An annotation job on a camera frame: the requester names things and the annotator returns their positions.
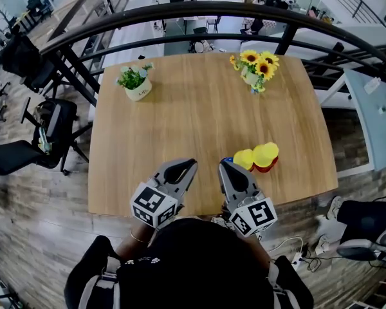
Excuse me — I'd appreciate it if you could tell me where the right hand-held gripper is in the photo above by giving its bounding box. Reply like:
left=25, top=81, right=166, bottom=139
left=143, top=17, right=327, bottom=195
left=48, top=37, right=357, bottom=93
left=218, top=162, right=278, bottom=238

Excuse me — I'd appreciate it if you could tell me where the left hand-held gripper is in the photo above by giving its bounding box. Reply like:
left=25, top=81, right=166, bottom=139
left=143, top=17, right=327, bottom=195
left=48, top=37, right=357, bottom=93
left=130, top=158, right=199, bottom=230

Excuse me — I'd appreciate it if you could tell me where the yellow paper cup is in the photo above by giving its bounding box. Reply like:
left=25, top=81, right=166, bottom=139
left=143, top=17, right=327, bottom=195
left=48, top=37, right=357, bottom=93
left=253, top=142, right=280, bottom=167
left=233, top=149, right=255, bottom=170

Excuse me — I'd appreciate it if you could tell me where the person's right forearm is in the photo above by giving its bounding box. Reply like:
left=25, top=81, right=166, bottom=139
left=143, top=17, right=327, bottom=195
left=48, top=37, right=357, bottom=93
left=244, top=232, right=273, bottom=265

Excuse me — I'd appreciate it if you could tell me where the person's left forearm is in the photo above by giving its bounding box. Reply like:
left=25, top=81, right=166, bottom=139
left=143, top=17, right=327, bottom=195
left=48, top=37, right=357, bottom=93
left=115, top=225, right=155, bottom=263

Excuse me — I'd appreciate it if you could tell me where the person's black shirt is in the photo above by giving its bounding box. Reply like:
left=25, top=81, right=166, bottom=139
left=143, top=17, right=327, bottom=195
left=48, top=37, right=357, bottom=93
left=64, top=217, right=315, bottom=309

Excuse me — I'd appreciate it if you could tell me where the white power strip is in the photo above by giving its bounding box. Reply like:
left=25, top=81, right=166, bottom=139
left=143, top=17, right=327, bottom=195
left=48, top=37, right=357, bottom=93
left=291, top=252, right=305, bottom=272

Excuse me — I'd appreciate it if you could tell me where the green plant in white pot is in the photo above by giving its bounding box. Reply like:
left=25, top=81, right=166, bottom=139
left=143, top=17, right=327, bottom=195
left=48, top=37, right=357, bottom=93
left=115, top=62, right=155, bottom=102

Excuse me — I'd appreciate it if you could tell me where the sunflower bouquet in vase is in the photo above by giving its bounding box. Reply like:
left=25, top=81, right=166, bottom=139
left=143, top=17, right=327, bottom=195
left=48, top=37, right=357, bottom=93
left=229, top=50, right=280, bottom=93

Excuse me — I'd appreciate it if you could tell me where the green bottle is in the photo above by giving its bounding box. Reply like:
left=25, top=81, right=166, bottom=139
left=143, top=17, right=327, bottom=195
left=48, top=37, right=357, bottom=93
left=37, top=126, right=54, bottom=154

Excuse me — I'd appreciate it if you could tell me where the light blue table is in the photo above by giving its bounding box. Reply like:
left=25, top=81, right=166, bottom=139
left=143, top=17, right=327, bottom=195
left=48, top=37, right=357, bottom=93
left=344, top=69, right=386, bottom=172

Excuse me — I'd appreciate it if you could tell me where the black office chair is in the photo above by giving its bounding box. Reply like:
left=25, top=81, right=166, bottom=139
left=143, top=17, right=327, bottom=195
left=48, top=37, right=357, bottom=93
left=0, top=97, right=93, bottom=176
left=0, top=35, right=62, bottom=93

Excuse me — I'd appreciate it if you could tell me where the person's gold bracelet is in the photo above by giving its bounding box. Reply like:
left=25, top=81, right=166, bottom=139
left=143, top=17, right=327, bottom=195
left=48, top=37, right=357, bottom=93
left=129, top=232, right=151, bottom=244

